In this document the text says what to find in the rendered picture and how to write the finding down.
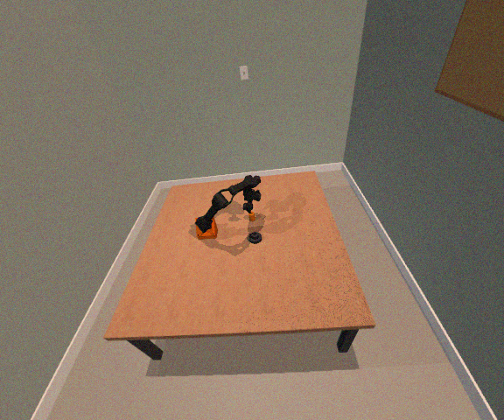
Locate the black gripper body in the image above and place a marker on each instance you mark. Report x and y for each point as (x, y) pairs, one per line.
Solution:
(247, 197)

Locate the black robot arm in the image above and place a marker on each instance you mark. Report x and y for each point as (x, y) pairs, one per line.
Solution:
(219, 201)

